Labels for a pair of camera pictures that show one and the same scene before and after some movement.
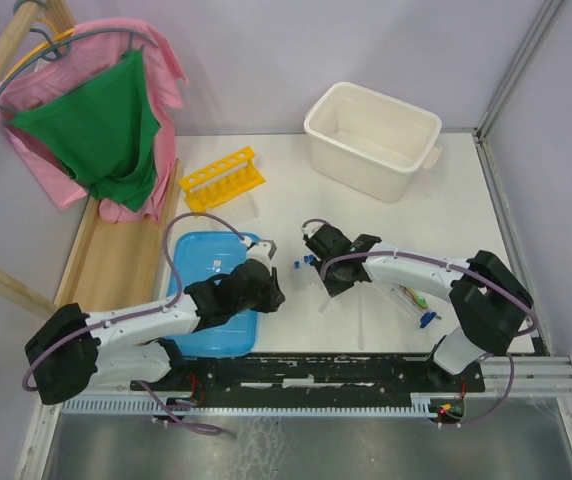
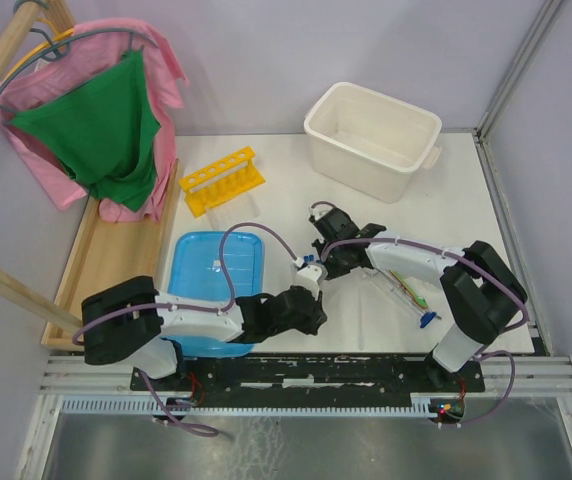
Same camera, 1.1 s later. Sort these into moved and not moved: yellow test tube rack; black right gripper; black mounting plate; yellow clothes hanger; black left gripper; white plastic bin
Moved: black right gripper; black left gripper
Not moved: yellow clothes hanger; black mounting plate; white plastic bin; yellow test tube rack
